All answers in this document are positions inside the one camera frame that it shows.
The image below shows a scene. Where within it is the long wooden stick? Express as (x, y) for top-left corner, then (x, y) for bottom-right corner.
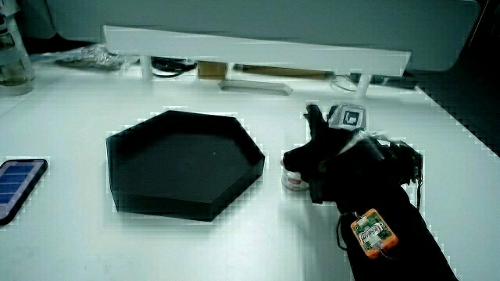
(234, 64), (335, 81)

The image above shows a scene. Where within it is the thin white cable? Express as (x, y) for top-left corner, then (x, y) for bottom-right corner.
(330, 75), (359, 94)

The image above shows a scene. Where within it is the white red paper clip container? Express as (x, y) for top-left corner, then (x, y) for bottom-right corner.
(280, 158), (311, 192)

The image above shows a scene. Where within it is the white desk shelf riser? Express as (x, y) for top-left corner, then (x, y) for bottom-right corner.
(102, 25), (413, 98)

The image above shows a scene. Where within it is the black hexagonal tray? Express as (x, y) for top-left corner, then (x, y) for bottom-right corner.
(105, 109), (266, 222)

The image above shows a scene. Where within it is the person's right hand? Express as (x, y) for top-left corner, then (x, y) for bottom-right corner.
(281, 101), (425, 205)

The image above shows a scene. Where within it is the orange sensor board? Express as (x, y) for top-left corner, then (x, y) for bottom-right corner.
(349, 208), (400, 260)

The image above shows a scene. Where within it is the person's right forearm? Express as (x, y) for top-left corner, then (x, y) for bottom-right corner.
(334, 183), (460, 281)

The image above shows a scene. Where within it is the white monitor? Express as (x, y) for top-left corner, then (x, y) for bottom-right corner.
(45, 0), (482, 72)

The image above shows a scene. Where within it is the flat black device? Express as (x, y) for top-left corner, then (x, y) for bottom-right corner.
(348, 71), (418, 91)

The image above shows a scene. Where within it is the black cable bundle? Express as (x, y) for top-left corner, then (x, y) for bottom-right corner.
(150, 57), (197, 78)

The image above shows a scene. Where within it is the white monitor stand base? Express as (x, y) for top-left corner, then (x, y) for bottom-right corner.
(217, 79), (294, 97)

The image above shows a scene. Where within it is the crumpled clear plastic wrap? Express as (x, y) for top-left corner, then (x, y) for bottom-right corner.
(55, 43), (130, 72)

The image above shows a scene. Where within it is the brown cardboard box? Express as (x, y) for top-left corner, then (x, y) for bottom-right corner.
(197, 61), (229, 81)

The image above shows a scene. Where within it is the white desk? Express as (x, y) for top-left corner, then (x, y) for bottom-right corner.
(0, 58), (500, 281)

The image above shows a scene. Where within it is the clear plastic bottle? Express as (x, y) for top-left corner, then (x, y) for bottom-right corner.
(0, 10), (35, 97)

